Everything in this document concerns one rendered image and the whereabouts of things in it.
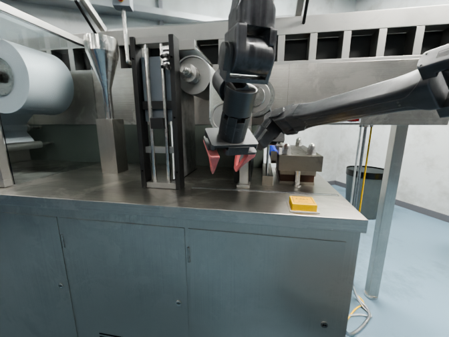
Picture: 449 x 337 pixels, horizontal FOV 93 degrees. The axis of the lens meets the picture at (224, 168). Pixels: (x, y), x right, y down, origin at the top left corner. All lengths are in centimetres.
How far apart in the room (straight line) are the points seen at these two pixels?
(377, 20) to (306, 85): 40
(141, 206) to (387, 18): 132
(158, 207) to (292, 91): 88
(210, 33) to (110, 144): 77
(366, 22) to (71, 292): 173
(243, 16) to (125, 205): 62
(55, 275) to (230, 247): 73
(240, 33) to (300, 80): 89
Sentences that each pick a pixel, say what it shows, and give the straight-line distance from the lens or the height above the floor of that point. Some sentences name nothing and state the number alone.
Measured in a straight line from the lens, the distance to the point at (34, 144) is 129.
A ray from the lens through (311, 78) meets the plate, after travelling 125.
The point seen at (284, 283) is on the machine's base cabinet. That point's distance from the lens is 80.
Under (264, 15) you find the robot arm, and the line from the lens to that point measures 39.
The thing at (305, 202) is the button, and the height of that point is 92.
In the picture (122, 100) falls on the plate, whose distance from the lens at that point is 147.
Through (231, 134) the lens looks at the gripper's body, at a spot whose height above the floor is 113.
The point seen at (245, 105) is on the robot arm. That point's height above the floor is 118.
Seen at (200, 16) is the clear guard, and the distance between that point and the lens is 136.
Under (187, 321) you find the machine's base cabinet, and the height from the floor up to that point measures 45.
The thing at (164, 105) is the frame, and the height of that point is 121.
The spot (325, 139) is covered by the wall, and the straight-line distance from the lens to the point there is 420.
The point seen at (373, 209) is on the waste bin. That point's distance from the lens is 315.
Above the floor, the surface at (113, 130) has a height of 111.
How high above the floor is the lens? 115
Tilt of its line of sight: 12 degrees down
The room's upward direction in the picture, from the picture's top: straight up
